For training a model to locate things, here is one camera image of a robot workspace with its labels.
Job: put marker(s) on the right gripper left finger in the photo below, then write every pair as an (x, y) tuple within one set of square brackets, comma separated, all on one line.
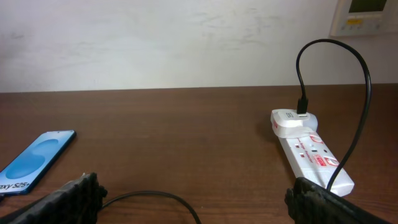
[(76, 202)]

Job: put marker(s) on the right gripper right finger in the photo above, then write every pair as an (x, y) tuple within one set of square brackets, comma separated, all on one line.
[(308, 203)]

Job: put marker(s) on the blue Samsung Galaxy smartphone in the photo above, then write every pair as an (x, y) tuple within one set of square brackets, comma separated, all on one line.
[(27, 169)]

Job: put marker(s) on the white USB charger adapter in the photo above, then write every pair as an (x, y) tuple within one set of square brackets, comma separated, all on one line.
[(287, 123)]

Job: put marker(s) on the white power strip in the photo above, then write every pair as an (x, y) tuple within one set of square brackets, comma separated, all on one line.
[(309, 157)]

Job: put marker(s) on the wall thermostat panel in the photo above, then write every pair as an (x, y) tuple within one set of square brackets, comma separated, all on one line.
[(364, 17)]

